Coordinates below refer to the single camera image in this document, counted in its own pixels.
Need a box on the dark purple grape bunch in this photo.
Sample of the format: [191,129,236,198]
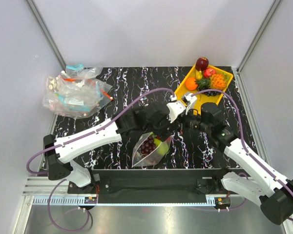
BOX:
[138,135,156,157]

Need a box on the smooth green apple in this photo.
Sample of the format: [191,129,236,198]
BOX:
[154,138,169,156]

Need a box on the clear zip top bag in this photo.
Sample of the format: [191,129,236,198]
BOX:
[132,132,172,167]

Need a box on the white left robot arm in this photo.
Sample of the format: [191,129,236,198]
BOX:
[43,103,185,193]

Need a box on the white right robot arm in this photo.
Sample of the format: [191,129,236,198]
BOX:
[182,102,293,225]

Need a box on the pile of clear zip bags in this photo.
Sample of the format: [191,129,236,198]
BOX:
[42,64,114,119]

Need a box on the yellow plastic fruit tray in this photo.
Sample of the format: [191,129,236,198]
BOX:
[174,65,233,111]

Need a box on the black grape bunch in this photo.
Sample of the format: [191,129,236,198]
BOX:
[203,89,221,97]

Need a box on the orange fruit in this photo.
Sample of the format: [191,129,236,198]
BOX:
[185,77,198,91]

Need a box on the small yellow fruit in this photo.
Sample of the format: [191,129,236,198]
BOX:
[195,70,203,80]

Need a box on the orange pineapple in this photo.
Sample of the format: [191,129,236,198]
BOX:
[209,73,228,91]

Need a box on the dark red apple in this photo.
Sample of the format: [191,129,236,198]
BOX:
[195,58,209,71]

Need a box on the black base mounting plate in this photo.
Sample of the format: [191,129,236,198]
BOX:
[67,168,242,195]

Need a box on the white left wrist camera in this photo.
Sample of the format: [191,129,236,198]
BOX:
[166,95,186,123]

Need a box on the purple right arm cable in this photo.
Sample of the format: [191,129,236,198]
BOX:
[190,89,293,222]

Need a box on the aluminium frame rail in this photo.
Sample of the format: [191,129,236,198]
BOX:
[21,177,289,207]

